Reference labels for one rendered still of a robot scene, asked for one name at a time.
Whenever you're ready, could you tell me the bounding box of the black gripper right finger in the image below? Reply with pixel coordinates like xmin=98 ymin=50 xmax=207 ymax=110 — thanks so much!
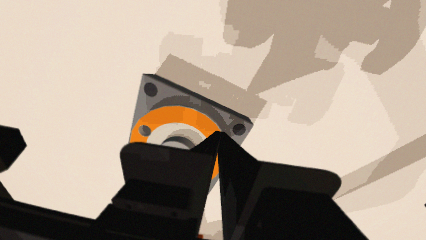
xmin=218 ymin=131 xmax=341 ymax=240

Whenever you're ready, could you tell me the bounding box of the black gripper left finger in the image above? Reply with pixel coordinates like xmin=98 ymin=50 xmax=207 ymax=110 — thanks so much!
xmin=120 ymin=131 xmax=221 ymax=238

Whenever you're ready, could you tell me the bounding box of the orange round plate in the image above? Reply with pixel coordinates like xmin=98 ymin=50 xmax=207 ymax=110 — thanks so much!
xmin=130 ymin=104 xmax=223 ymax=146

